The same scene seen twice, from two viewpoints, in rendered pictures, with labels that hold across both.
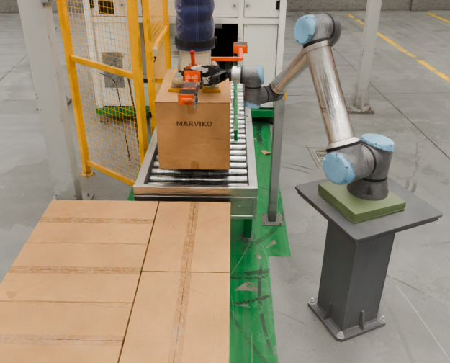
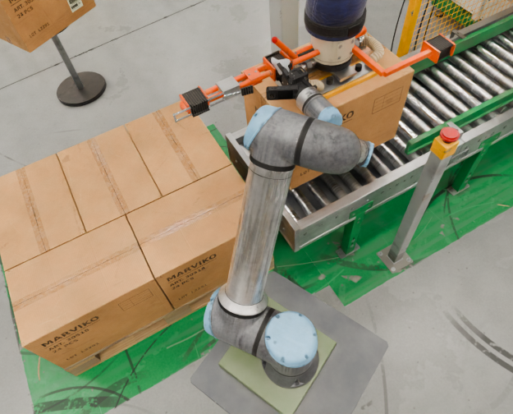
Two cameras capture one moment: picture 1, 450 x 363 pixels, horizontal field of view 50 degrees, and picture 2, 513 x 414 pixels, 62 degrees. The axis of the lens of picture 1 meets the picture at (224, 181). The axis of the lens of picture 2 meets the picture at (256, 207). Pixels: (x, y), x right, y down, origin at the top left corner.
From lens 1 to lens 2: 207 cm
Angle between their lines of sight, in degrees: 53
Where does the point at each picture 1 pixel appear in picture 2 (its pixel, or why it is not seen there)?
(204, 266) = (152, 254)
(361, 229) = (214, 379)
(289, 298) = not seen: hidden behind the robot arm
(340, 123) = (231, 278)
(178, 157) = not seen: hidden behind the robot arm
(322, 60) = (248, 191)
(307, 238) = (388, 308)
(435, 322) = not seen: outside the picture
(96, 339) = (41, 235)
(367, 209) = (237, 374)
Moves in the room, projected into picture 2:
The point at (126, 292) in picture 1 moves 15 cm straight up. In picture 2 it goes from (95, 221) to (83, 204)
